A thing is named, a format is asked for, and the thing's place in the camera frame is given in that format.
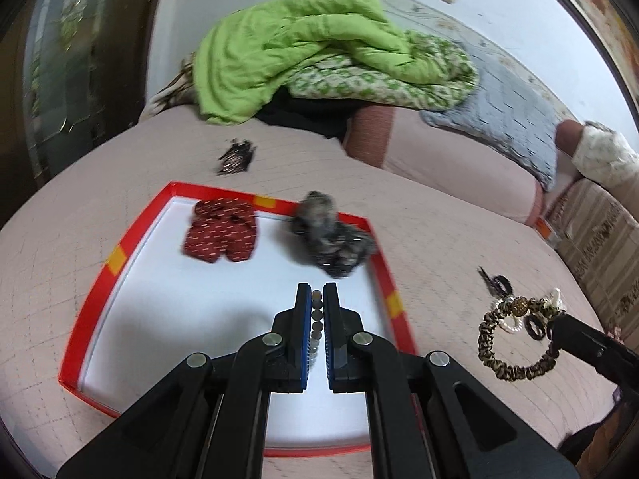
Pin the brown patterned blanket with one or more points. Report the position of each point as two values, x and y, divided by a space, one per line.
172 92

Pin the wooden door with glass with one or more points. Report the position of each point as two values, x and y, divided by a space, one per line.
65 60

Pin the pink quilted bedspread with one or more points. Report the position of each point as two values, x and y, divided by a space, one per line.
100 179

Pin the brown patterned cloth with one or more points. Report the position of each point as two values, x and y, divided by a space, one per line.
594 229

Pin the black cloth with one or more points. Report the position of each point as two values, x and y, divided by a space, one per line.
304 112

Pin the black scrunchie with ball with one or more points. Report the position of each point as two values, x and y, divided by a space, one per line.
499 284

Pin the long pink bolster pillow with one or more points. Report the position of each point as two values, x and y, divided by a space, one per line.
439 159

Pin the grey brown fuzzy scrunchie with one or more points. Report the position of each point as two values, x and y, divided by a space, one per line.
327 239

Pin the leopard print scrunchie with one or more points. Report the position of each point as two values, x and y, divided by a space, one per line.
486 344

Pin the green patterned quilt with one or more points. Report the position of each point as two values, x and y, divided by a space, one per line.
279 45

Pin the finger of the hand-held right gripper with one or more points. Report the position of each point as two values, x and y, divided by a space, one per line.
599 344

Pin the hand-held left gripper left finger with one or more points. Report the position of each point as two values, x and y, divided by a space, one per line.
302 339

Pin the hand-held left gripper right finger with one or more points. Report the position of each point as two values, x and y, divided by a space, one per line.
329 344

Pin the white printed cloth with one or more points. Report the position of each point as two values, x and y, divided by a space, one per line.
606 152

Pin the red shallow tray box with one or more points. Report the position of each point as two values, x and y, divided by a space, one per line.
209 299

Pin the dark hair claw clip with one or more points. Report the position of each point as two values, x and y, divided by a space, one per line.
237 157

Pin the small pink pillow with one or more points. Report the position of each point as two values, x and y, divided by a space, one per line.
569 142

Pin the red dotted scrunchie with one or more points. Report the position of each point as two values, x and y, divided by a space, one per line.
222 239

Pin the grey quilted pillow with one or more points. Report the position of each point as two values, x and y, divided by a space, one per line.
504 110

